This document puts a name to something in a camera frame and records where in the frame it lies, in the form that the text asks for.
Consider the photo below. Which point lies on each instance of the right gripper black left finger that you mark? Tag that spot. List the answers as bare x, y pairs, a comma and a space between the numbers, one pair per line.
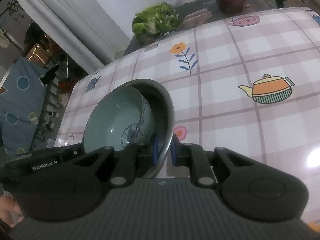
120, 168

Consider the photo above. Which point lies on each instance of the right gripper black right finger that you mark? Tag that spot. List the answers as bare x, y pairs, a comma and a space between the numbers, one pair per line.
193, 157

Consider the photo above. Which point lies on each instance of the stainless steel bowl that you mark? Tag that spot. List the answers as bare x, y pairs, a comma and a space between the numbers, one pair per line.
162, 108

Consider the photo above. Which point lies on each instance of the green ceramic bowl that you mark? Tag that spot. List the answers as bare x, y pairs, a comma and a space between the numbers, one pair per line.
121, 118

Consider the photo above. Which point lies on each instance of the person's left hand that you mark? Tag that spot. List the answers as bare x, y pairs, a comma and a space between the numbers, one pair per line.
8, 206

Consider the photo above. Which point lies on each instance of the blue patterned fabric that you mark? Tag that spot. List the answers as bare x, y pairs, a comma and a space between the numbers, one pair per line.
22, 96

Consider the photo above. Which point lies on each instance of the pink plaid tablecloth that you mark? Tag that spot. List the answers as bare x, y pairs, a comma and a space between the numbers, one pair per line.
248, 83

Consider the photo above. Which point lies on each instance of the green lettuce head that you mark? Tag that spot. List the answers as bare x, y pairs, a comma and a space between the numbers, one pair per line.
157, 19

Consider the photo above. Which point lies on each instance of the grey curtain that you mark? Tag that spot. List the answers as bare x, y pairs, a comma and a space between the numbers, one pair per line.
82, 28

